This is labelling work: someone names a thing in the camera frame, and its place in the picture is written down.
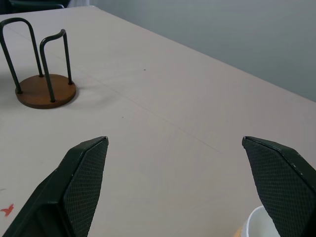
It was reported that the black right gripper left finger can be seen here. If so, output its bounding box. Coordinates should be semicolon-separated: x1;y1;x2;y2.
0;135;109;237

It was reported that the brown cup holder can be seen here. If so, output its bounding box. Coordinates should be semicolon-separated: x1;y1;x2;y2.
0;17;77;110

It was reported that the white tan paper cup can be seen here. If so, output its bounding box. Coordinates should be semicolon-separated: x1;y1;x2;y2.
233;206;282;237

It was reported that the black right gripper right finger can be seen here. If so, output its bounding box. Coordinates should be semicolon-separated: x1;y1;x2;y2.
241;135;316;237

